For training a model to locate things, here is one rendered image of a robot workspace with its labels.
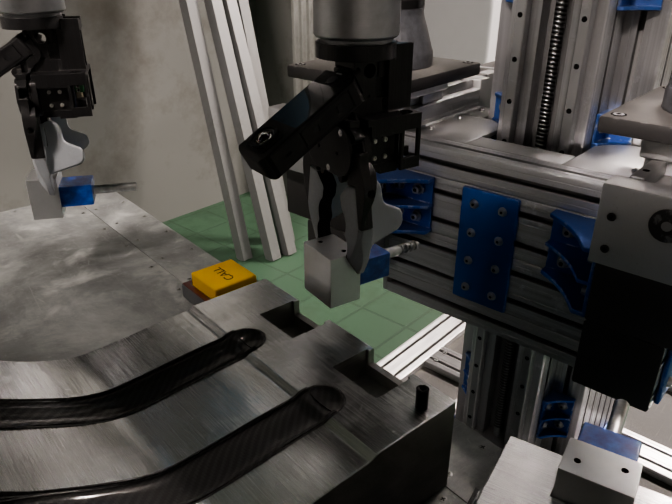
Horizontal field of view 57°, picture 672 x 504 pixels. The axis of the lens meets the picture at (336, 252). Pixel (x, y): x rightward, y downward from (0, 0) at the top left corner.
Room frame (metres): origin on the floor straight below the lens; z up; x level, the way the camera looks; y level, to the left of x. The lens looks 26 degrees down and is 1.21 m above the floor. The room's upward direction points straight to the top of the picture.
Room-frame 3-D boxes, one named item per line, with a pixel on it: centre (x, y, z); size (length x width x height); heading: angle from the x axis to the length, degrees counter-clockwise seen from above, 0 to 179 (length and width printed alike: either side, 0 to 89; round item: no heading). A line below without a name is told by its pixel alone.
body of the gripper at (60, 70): (0.77, 0.35, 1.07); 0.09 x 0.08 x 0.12; 106
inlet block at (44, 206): (0.77, 0.34, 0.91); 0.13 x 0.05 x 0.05; 106
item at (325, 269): (0.57, -0.04, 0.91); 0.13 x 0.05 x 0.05; 124
